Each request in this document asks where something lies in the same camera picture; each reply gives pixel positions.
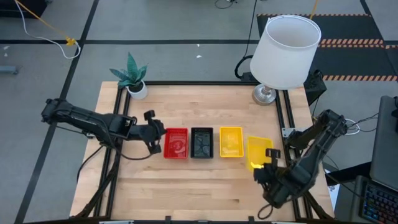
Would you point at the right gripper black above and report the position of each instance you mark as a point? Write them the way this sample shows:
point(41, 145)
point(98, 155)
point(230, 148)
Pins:
point(275, 182)

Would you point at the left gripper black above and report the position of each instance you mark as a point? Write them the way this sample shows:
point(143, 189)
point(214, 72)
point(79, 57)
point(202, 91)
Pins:
point(150, 132)

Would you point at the red slotted plastic basket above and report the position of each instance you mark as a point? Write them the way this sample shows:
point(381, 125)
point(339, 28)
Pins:
point(176, 143)

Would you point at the yellow slotted plastic basket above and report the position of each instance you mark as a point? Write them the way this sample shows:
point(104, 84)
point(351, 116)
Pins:
point(231, 141)
point(259, 149)

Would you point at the black slotted plastic basket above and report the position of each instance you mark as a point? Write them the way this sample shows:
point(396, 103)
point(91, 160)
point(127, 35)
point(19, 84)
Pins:
point(202, 143)

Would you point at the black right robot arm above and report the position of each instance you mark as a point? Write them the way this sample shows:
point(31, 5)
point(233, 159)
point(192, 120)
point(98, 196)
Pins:
point(332, 123)

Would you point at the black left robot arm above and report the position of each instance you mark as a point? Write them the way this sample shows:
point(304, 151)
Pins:
point(93, 119)

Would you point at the potted snake plant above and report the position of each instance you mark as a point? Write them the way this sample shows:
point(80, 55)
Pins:
point(133, 77)

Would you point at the black box beside lamp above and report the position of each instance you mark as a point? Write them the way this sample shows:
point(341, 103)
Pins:
point(315, 85)

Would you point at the backlit colourful keyboard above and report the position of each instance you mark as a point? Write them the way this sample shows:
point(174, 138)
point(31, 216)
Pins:
point(379, 205)

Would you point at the grey laptop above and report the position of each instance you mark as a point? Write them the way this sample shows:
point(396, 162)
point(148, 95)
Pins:
point(385, 140)

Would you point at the white shade table lamp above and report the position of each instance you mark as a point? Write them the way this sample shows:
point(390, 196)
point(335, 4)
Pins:
point(284, 53)

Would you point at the black hazard striped floor mat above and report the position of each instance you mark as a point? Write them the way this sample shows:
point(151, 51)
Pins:
point(348, 62)

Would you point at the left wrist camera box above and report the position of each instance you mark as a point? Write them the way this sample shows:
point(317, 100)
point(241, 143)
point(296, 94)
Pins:
point(149, 115)

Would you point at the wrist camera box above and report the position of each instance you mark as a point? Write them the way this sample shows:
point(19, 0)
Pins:
point(273, 153)
point(149, 115)

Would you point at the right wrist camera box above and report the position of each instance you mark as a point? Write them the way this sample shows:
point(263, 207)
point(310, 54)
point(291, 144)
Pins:
point(273, 153)

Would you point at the black aluminium table frame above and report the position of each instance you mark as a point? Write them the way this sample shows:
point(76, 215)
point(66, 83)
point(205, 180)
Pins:
point(202, 83)

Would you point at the grey floor bracket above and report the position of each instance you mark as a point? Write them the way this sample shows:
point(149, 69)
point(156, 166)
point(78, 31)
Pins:
point(7, 70)

